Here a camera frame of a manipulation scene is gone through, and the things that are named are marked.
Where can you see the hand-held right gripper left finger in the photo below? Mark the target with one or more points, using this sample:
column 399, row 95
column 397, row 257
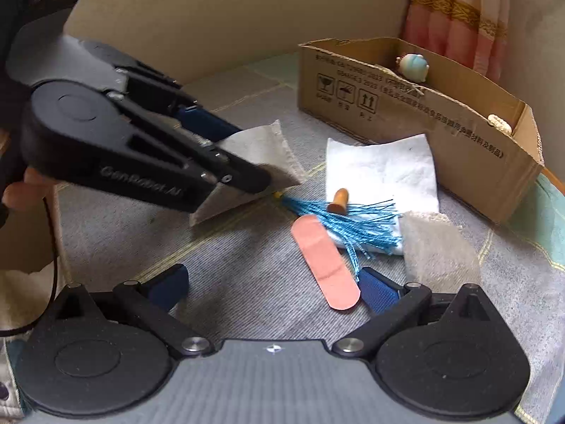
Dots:
column 170, row 287

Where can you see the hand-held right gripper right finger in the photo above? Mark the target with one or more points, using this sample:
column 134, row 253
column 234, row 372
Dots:
column 375, row 291

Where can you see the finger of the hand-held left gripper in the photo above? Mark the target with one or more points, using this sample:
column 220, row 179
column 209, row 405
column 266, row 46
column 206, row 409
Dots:
column 207, row 123
column 238, row 176

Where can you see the small fabric sachet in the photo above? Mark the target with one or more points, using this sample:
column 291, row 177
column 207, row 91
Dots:
column 269, row 150

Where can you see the pink adhesive bandage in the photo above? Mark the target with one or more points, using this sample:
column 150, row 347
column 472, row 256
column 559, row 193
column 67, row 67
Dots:
column 324, row 265

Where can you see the blue thread tassel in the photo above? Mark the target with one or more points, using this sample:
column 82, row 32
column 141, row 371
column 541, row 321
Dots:
column 344, row 225

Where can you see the grey fabric pouch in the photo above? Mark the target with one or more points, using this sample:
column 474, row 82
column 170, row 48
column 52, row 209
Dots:
column 441, row 251

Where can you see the small orange peg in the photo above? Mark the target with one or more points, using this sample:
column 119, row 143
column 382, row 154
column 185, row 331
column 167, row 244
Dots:
column 340, row 198

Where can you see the white cloth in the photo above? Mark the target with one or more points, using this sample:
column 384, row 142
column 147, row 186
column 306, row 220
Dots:
column 379, row 168

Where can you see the cardboard box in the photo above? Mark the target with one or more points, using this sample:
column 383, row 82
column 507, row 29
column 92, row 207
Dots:
column 441, row 141

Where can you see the blue white round toy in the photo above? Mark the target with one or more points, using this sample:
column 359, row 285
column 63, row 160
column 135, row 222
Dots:
column 415, row 67

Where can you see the white hair scrunchie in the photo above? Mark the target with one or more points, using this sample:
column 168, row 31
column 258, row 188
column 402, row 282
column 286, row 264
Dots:
column 499, row 123

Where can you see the person's left hand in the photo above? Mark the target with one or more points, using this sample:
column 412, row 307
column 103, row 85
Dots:
column 26, row 192

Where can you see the beige cloth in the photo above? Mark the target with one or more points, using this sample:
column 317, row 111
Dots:
column 22, row 296

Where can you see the pink patterned curtain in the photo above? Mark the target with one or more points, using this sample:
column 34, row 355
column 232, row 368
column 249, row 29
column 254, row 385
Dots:
column 450, row 9

